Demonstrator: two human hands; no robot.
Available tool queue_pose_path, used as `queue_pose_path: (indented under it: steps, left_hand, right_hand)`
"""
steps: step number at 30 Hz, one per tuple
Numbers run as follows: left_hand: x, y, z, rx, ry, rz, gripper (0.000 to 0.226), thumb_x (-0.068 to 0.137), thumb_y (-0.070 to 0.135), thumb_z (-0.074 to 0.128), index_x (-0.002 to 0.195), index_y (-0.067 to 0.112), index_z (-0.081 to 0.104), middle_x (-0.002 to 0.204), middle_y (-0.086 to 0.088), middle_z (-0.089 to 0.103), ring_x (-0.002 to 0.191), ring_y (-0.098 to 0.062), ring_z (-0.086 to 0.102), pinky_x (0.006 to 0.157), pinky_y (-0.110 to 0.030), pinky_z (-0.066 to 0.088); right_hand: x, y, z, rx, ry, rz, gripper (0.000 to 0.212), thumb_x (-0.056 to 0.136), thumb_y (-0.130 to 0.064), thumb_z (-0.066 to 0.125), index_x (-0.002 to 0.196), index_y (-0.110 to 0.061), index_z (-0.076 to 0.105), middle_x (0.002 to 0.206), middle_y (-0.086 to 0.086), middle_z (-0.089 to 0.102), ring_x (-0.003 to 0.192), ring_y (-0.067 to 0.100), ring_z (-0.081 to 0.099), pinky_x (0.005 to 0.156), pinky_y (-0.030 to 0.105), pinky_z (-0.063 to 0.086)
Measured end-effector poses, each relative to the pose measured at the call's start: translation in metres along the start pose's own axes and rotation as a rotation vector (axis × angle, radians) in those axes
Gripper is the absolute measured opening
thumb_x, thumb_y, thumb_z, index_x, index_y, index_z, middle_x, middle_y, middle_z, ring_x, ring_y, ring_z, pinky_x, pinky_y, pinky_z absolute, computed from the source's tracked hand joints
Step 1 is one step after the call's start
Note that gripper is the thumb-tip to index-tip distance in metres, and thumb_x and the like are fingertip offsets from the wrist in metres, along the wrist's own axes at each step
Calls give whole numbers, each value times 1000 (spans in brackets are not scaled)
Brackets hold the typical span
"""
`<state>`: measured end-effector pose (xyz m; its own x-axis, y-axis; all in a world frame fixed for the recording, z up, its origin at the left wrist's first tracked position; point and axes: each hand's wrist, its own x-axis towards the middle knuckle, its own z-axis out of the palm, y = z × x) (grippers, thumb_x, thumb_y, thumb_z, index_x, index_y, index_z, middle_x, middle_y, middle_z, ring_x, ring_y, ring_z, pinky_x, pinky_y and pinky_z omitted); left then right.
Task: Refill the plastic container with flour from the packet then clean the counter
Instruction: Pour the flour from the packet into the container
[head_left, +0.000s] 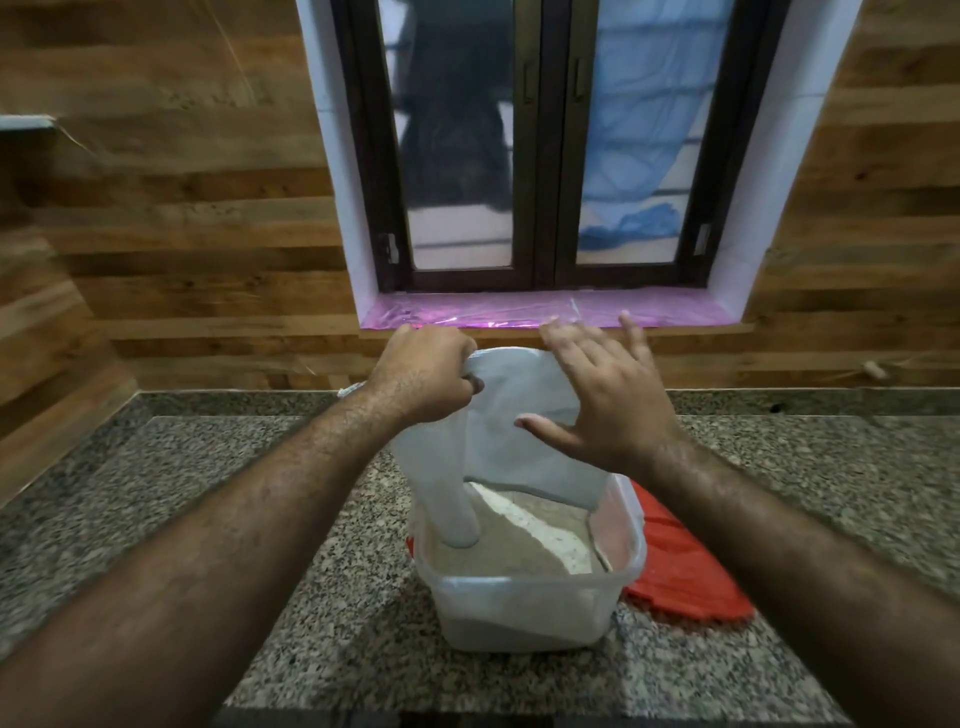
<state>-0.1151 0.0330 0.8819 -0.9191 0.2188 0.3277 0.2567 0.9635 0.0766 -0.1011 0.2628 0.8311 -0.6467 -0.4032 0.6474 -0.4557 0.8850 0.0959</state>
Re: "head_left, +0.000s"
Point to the person's right forearm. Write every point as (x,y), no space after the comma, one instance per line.
(810,585)

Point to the dark cloth outside window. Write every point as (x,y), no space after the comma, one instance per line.
(450,112)

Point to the speckled granite countertop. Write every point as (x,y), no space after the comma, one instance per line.
(787,487)

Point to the person's left hand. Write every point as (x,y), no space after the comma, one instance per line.
(424,375)

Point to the person's left forearm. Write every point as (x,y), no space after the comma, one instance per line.
(195,570)

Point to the clear plastic container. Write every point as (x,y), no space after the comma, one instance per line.
(525,607)

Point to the pink film on sill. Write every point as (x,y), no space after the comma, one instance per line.
(487,309)

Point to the dark framed window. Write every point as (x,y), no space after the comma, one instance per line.
(547,150)

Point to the person's right hand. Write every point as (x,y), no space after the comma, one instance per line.
(622,412)

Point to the white wall shelf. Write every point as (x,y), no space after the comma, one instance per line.
(26,122)

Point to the white plastic flour bag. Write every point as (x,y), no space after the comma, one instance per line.
(502,420)

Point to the blue cloth outside window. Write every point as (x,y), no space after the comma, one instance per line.
(645,112)

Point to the small wooden wall peg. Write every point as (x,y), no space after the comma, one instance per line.
(875,370)

